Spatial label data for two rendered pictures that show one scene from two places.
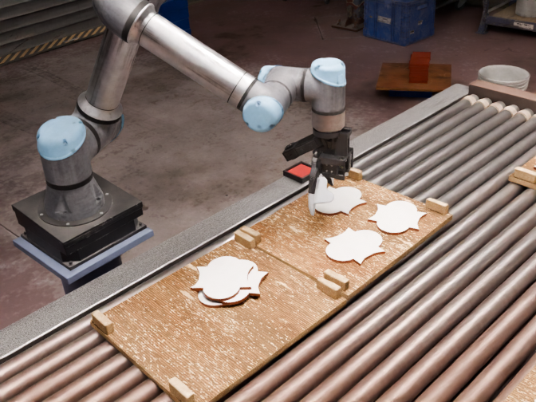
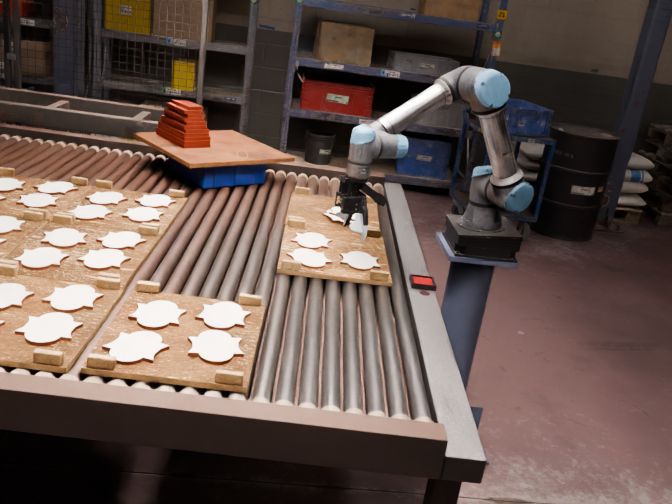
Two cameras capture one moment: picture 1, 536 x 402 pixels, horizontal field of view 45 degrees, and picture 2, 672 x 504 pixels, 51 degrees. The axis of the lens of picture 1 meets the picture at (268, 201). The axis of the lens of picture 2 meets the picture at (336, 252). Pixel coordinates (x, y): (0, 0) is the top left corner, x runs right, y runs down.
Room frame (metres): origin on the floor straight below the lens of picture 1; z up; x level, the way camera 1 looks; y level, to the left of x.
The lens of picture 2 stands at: (2.71, -1.86, 1.75)
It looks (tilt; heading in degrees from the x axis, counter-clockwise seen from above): 21 degrees down; 129
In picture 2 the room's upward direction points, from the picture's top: 8 degrees clockwise
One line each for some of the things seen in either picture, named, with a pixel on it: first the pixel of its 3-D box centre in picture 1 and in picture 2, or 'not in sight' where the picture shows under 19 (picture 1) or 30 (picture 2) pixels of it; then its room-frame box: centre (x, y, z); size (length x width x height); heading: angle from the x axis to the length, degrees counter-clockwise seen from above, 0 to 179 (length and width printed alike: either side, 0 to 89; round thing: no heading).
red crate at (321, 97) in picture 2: not in sight; (336, 95); (-1.72, 3.19, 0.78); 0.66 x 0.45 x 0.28; 45
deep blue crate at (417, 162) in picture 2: not in sight; (422, 153); (-1.09, 3.85, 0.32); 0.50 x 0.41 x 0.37; 42
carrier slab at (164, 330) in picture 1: (218, 312); (333, 214); (1.04, 0.12, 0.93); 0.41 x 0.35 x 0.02; 132
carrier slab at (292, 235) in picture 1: (345, 226); (334, 253); (1.33, -0.19, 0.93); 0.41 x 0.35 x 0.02; 133
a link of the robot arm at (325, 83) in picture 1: (326, 85); (362, 145); (1.35, -0.15, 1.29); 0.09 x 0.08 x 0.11; 69
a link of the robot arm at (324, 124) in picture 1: (329, 118); (358, 170); (1.35, -0.15, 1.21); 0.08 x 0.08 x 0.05
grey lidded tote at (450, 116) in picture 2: not in sight; (438, 111); (-1.01, 3.87, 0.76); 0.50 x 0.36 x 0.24; 51
